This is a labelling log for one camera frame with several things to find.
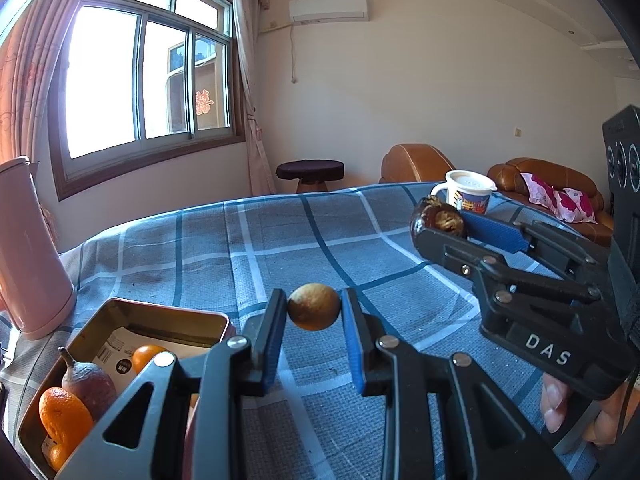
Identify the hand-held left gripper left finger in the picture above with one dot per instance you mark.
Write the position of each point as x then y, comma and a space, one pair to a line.
272, 330

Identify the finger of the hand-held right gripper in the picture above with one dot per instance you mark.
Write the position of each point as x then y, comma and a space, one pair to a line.
445, 252
495, 232

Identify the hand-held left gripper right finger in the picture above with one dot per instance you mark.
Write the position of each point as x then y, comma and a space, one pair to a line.
355, 340

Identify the dark brown cracked fruit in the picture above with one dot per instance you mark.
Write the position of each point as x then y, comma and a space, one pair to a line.
440, 217

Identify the small brown round fruit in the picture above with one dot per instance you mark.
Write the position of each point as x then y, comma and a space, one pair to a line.
315, 306

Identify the rectangular metal tin box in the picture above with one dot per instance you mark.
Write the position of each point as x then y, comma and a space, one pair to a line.
150, 327

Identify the purple passion fruit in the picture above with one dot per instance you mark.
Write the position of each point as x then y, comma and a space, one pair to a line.
92, 385

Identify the person's right hand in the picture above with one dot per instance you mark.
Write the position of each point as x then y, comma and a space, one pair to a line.
552, 405

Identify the white printed mug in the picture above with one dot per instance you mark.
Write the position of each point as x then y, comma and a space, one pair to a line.
467, 187

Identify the brown leather sofa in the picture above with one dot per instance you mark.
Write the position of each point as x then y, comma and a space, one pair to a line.
510, 177

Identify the pink floral cushion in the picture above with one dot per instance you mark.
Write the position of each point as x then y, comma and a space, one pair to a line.
537, 187
575, 205

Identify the blue plaid tablecloth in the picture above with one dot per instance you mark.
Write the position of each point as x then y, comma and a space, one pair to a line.
350, 240

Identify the brown leather armchair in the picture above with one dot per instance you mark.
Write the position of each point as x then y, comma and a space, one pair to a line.
410, 162

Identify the dark round stool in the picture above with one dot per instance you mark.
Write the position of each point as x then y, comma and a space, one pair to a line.
310, 169

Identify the printed paper leaflet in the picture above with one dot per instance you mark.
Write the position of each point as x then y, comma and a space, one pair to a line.
115, 355

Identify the pale tied curtain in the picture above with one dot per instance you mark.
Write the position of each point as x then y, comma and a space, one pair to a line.
252, 110

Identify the red window decal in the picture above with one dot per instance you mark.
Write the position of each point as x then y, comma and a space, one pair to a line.
205, 103

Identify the pink electric kettle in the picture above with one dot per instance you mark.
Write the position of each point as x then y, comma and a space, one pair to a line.
30, 260

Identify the sliding glass window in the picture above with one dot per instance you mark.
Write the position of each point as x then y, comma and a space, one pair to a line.
110, 80

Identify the pink curtain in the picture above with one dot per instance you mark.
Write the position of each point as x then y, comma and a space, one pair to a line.
30, 85

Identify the white wall air conditioner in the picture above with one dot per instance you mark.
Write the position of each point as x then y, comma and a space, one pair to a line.
327, 7

